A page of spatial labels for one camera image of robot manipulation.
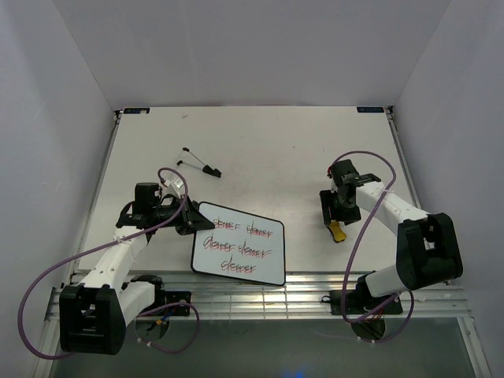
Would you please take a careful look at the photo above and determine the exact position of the aluminium frame rail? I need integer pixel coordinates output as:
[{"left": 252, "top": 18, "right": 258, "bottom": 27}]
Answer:
[{"left": 45, "top": 271, "right": 472, "bottom": 322}]

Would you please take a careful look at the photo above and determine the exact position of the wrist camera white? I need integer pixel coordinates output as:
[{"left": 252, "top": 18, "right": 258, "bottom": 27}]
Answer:
[
  {"left": 326, "top": 159, "right": 382, "bottom": 190},
  {"left": 161, "top": 174, "right": 186, "bottom": 198}
]

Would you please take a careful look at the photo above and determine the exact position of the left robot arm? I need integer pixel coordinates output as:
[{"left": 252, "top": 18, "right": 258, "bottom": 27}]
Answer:
[{"left": 59, "top": 183, "right": 214, "bottom": 355}]

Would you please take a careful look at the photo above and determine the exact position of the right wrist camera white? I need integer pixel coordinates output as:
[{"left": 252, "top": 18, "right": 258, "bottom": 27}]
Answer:
[{"left": 326, "top": 159, "right": 382, "bottom": 190}]

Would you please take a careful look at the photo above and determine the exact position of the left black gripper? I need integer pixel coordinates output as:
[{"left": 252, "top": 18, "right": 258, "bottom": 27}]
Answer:
[{"left": 153, "top": 195, "right": 216, "bottom": 235}]

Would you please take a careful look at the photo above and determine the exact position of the right blue corner label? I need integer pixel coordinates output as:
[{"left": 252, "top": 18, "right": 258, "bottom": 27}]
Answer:
[{"left": 357, "top": 106, "right": 384, "bottom": 113}]

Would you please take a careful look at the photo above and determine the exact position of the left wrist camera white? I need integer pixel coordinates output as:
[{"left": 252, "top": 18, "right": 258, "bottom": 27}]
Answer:
[{"left": 161, "top": 174, "right": 186, "bottom": 198}]

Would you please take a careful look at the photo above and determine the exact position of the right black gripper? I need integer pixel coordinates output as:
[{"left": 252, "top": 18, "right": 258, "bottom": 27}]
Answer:
[{"left": 320, "top": 188, "right": 361, "bottom": 227}]

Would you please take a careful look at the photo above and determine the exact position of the left blue corner label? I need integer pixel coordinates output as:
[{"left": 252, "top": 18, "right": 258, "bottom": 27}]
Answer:
[{"left": 123, "top": 107, "right": 150, "bottom": 114}]

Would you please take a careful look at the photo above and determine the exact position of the wire whiteboard stand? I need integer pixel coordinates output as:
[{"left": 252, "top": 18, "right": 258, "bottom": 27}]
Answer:
[{"left": 175, "top": 147, "right": 222, "bottom": 178}]

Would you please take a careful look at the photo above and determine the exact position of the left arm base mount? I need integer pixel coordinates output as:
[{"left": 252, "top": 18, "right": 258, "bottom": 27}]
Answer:
[{"left": 151, "top": 290, "right": 192, "bottom": 317}]

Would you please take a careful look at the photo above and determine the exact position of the yellow whiteboard eraser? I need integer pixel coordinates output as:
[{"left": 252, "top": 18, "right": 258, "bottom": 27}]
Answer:
[{"left": 327, "top": 220, "right": 347, "bottom": 243}]

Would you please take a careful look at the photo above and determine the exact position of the blue corner label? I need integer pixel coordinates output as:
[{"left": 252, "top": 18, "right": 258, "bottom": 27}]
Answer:
[
  {"left": 123, "top": 107, "right": 150, "bottom": 114},
  {"left": 357, "top": 106, "right": 384, "bottom": 113}
]

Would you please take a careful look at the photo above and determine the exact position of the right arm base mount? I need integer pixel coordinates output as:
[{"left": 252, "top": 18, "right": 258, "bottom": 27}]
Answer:
[{"left": 321, "top": 290, "right": 403, "bottom": 315}]

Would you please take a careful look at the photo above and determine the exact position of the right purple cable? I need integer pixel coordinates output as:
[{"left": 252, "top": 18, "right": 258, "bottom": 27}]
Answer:
[{"left": 329, "top": 150, "right": 414, "bottom": 346}]

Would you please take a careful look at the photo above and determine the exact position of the small whiteboard black frame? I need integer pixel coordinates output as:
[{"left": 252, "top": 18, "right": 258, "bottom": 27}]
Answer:
[{"left": 191, "top": 202, "right": 286, "bottom": 287}]

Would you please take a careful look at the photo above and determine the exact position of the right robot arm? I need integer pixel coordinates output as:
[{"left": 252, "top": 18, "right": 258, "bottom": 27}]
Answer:
[{"left": 319, "top": 159, "right": 463, "bottom": 315}]

